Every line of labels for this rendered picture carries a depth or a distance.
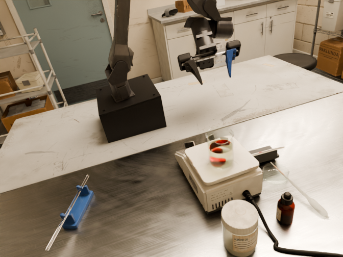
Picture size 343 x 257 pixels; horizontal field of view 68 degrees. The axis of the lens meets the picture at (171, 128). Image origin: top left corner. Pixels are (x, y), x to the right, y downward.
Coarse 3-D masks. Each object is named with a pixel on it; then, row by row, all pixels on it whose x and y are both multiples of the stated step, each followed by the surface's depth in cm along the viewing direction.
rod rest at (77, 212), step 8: (80, 192) 60; (88, 192) 60; (80, 200) 59; (88, 200) 59; (72, 208) 57; (80, 208) 57; (72, 216) 53; (80, 216) 55; (64, 224) 54; (72, 224) 53
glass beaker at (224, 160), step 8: (216, 128) 50; (224, 128) 49; (232, 128) 47; (208, 136) 49; (216, 136) 50; (224, 136) 50; (232, 136) 47; (208, 144) 47; (216, 144) 46; (224, 144) 45; (232, 144) 47; (208, 152) 49; (216, 152) 47; (224, 152) 46; (232, 152) 48; (216, 160) 48; (224, 160) 47; (232, 160) 49; (216, 168) 49; (224, 168) 49
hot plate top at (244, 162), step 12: (204, 144) 57; (240, 144) 55; (192, 156) 54; (204, 156) 54; (240, 156) 52; (252, 156) 51; (204, 168) 50; (240, 168) 49; (252, 168) 49; (204, 180) 48; (216, 180) 47
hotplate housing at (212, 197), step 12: (180, 156) 60; (192, 168) 54; (192, 180) 54; (228, 180) 49; (240, 180) 49; (252, 180) 50; (204, 192) 48; (216, 192) 48; (228, 192) 49; (240, 192) 51; (252, 192) 52; (204, 204) 50; (216, 204) 50
